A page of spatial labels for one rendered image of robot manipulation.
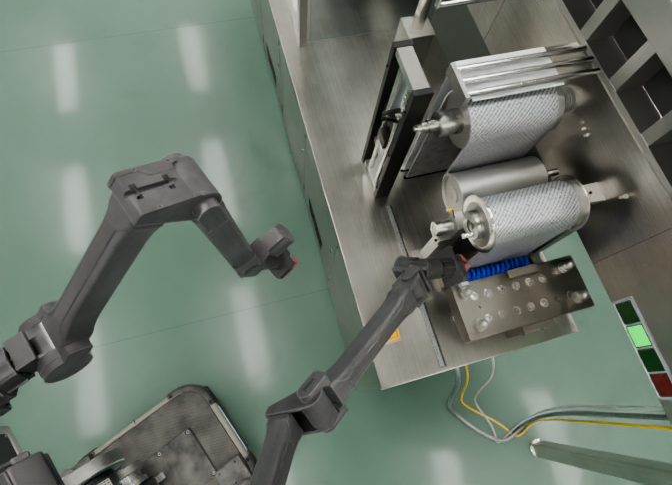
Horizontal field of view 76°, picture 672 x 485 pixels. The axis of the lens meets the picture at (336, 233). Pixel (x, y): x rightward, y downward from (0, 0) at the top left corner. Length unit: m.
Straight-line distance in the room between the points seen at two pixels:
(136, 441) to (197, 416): 0.25
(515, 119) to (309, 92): 0.82
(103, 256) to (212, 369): 1.64
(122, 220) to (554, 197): 0.95
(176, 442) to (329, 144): 1.32
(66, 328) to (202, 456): 1.29
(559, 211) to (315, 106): 0.92
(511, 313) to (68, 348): 1.08
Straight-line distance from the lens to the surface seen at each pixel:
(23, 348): 0.87
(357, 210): 1.46
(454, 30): 1.84
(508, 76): 1.14
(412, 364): 1.37
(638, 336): 1.35
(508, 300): 1.36
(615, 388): 2.75
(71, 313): 0.78
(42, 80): 3.24
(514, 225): 1.12
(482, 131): 1.12
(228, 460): 2.02
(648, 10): 1.18
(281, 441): 0.91
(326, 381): 0.93
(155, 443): 2.07
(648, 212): 1.22
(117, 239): 0.65
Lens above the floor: 2.22
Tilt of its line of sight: 69 degrees down
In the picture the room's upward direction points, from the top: 13 degrees clockwise
